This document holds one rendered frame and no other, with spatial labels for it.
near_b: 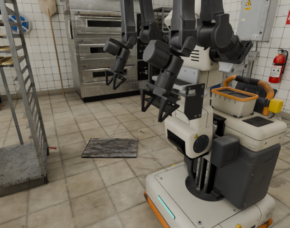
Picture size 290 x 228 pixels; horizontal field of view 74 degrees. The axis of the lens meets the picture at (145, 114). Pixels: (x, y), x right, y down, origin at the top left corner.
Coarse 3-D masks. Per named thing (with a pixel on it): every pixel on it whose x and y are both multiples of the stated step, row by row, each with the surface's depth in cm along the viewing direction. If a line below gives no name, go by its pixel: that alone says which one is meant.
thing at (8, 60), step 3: (0, 57) 164; (3, 57) 170; (6, 57) 162; (9, 57) 163; (0, 60) 145; (3, 60) 145; (6, 60) 153; (9, 60) 145; (12, 60) 145; (0, 63) 134; (3, 63) 129; (6, 63) 130; (9, 63) 132; (12, 63) 141
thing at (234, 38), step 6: (234, 36) 66; (234, 42) 66; (240, 42) 66; (246, 42) 67; (222, 48) 67; (228, 48) 66; (234, 48) 66; (240, 48) 67; (246, 48) 66; (222, 54) 69; (228, 54) 68; (234, 54) 68; (240, 54) 67; (246, 54) 67; (216, 60) 75; (222, 60) 72; (228, 60) 70; (234, 60) 68; (240, 60) 66
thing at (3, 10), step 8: (0, 0) 114; (0, 8) 115; (8, 16) 120; (8, 24) 119; (8, 32) 121; (8, 40) 122; (16, 56) 127; (16, 64) 128; (16, 72) 130; (24, 88) 135; (24, 96) 137; (24, 104) 138; (32, 120) 144; (32, 128) 146; (32, 136) 148; (40, 152) 155; (40, 160) 157; (40, 168) 160
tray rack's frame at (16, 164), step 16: (16, 16) 167; (32, 80) 188; (16, 128) 199; (48, 144) 212; (0, 160) 181; (16, 160) 181; (32, 160) 181; (0, 176) 160; (16, 176) 160; (32, 176) 160; (48, 176) 174
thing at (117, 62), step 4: (116, 60) 95; (120, 60) 94; (124, 60) 95; (116, 64) 95; (120, 64) 95; (124, 64) 96; (116, 68) 92; (120, 68) 95; (120, 72) 99; (124, 72) 95
